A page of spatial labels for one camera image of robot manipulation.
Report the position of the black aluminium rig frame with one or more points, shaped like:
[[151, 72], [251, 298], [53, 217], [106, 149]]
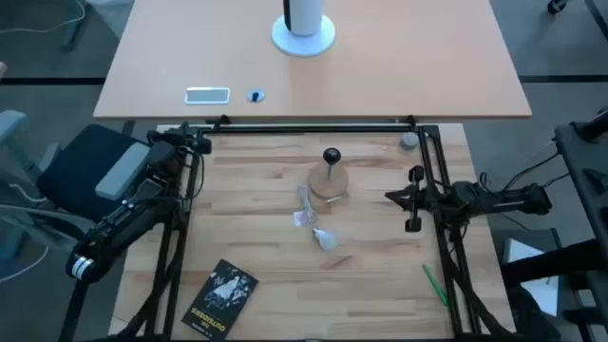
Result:
[[332, 128]]

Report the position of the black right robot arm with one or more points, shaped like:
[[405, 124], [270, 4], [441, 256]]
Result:
[[499, 199]]

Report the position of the black paperback book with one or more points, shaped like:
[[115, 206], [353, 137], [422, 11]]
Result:
[[220, 300]]

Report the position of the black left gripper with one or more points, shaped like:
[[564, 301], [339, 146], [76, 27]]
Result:
[[178, 142]]

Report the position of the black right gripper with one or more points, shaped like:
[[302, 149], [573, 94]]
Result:
[[430, 199]]

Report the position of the wooden base lamp black socket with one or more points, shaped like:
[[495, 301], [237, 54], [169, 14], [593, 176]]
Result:
[[328, 183]]

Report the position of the silver rectangular desk plate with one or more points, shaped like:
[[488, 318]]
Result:
[[207, 95]]

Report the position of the green pen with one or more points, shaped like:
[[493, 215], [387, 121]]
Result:
[[435, 284]]

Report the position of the black equipment stand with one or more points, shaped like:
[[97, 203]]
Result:
[[582, 166]]

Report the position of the grey speckled round puck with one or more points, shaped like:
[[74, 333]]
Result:
[[409, 140]]

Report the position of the clear plastic wrap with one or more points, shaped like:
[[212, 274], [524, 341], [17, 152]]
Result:
[[306, 209]]

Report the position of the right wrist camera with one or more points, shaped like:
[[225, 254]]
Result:
[[401, 196]]

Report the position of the light brown office desk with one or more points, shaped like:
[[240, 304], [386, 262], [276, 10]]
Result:
[[380, 71]]

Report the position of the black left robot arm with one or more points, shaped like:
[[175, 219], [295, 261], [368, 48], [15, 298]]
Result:
[[119, 228]]

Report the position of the white paper sheet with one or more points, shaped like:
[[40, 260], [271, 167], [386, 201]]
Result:
[[541, 290]]

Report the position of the black chair caster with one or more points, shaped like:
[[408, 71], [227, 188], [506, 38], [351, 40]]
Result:
[[556, 5]]

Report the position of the white frosted lightbulb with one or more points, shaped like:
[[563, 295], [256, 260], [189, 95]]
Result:
[[328, 240]]

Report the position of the black frame clamp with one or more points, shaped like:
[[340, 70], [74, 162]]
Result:
[[221, 121], [411, 120]]

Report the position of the white tower fan round base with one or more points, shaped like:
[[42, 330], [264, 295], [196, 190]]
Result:
[[304, 45]]

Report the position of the black office chair grey armrests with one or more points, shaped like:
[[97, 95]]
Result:
[[81, 166]]

